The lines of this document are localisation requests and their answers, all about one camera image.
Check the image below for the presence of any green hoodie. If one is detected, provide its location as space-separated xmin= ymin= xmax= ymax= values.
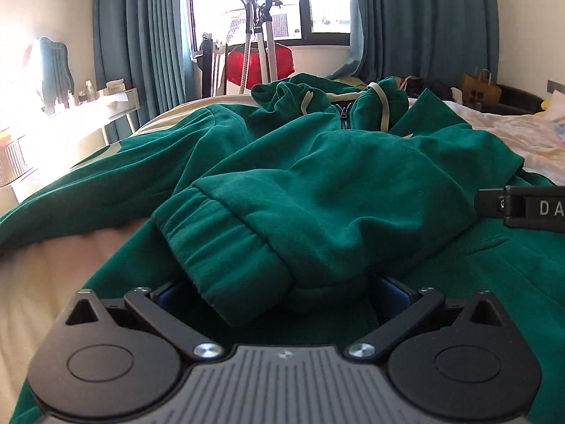
xmin=0 ymin=73 xmax=565 ymax=424

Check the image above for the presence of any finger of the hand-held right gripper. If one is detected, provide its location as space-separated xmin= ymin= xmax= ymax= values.
xmin=477 ymin=188 xmax=508 ymax=218

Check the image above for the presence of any blue curtain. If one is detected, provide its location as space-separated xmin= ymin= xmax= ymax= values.
xmin=92 ymin=0 xmax=197 ymax=142
xmin=329 ymin=0 xmax=506 ymax=93

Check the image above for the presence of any bed with pastel sheet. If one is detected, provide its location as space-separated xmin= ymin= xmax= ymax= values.
xmin=0 ymin=93 xmax=565 ymax=424

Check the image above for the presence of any wavy framed mirror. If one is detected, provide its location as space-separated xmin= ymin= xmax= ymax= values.
xmin=37 ymin=36 xmax=75 ymax=107

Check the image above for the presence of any dark wooden chair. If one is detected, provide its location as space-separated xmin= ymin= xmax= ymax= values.
xmin=190 ymin=32 xmax=228 ymax=98

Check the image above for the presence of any red cloth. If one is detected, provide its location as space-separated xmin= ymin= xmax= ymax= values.
xmin=224 ymin=44 xmax=296 ymax=87

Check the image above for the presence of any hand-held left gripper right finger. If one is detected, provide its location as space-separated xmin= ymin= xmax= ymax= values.
xmin=345 ymin=274 xmax=505 ymax=360

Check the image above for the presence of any garment steamer stand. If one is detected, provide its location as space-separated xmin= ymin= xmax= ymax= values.
xmin=235 ymin=0 xmax=283 ymax=94

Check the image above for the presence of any black sofa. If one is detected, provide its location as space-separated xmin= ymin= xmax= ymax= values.
xmin=474 ymin=83 xmax=548 ymax=116

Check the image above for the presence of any brown paper bag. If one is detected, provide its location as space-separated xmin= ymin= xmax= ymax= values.
xmin=461 ymin=68 xmax=503 ymax=107

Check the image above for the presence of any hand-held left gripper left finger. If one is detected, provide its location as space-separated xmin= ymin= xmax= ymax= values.
xmin=65 ymin=286 xmax=224 ymax=360

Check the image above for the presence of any white dressing table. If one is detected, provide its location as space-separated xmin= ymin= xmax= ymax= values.
xmin=0 ymin=87 xmax=141 ymax=195

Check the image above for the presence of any tissue box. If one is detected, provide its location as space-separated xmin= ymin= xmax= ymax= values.
xmin=97 ymin=79 xmax=126 ymax=97

